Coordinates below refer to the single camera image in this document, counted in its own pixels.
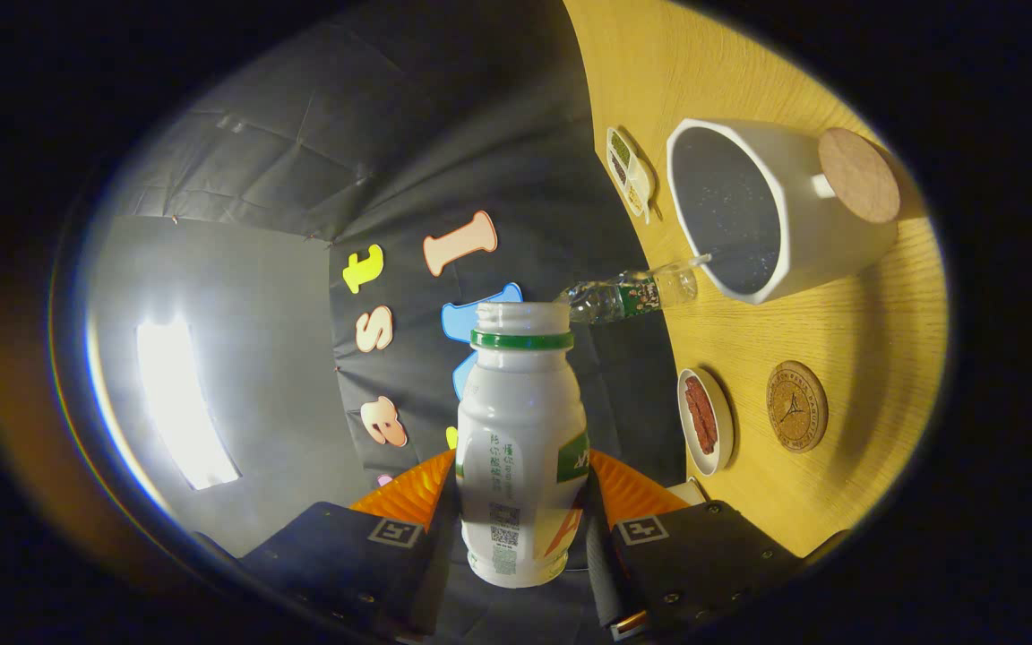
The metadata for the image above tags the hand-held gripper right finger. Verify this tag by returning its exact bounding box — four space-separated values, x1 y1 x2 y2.
581 448 810 642

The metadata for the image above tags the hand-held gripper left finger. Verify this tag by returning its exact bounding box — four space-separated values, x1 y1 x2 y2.
234 448 463 639

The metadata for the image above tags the white juice bottle green ring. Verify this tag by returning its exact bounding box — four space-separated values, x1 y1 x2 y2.
456 301 590 589

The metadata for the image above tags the round cork coaster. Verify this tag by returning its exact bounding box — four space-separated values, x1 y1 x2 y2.
766 360 830 453

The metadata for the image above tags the white cup with cork handle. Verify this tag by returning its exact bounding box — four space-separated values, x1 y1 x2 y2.
666 118 902 305

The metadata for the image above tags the clear plastic water bottle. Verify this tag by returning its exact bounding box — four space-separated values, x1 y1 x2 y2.
555 254 714 325

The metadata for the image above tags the red meat slice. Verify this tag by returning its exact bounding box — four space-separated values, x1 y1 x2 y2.
693 387 719 455
684 376 712 440

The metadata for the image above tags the round white plate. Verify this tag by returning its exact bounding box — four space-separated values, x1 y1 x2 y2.
677 366 736 477

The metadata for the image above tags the wooden table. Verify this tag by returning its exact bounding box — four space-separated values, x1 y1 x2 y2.
563 0 949 558

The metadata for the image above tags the white divided dish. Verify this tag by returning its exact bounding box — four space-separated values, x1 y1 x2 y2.
606 125 657 223

